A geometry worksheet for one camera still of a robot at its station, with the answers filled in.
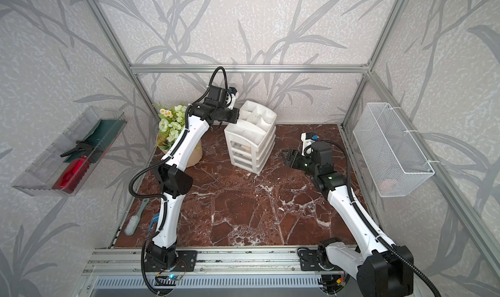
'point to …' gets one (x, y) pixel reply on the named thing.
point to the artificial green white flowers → (171, 123)
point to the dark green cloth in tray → (100, 137)
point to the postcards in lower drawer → (241, 147)
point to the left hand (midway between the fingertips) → (239, 113)
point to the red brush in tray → (73, 174)
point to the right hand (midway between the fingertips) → (285, 152)
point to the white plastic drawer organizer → (252, 137)
